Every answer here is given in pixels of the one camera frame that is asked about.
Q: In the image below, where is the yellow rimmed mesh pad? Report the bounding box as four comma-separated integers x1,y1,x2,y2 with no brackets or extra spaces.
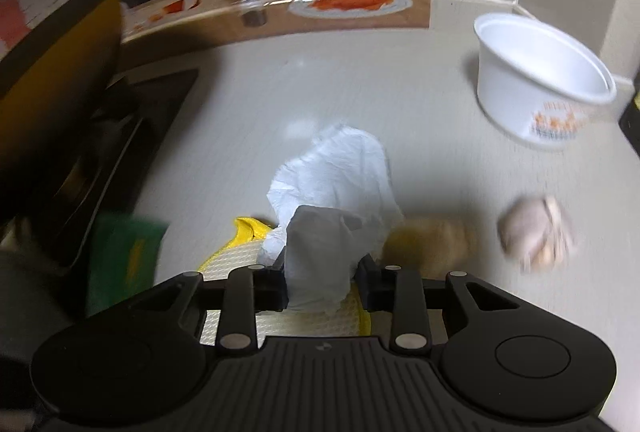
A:
197,216,373,345

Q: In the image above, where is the black glass gas stove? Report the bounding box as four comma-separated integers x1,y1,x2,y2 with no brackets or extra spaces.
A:
0,67,201,273

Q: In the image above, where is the gas burner with metal tray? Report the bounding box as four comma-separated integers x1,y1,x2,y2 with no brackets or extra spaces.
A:
40,112,151,233

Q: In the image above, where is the white tissue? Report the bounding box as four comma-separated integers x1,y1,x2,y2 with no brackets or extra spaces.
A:
265,123,404,313

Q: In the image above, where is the white paper bowl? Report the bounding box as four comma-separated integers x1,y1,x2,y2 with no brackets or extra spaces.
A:
472,12,618,148

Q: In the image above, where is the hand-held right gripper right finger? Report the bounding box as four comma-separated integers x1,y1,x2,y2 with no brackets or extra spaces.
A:
356,255,506,349

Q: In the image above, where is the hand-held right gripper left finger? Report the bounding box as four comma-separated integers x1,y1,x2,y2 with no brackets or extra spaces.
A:
135,262,291,350

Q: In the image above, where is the black wok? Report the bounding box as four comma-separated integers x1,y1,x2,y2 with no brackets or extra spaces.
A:
0,0,126,223

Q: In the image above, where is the garlic bulb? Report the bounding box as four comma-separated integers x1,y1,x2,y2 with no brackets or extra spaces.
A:
496,195,577,274

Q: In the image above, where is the dark soy sauce bottle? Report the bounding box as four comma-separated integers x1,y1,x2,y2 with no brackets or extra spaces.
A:
619,77,640,143

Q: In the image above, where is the green snack packet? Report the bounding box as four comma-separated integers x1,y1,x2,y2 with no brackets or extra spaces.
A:
85,212,169,319

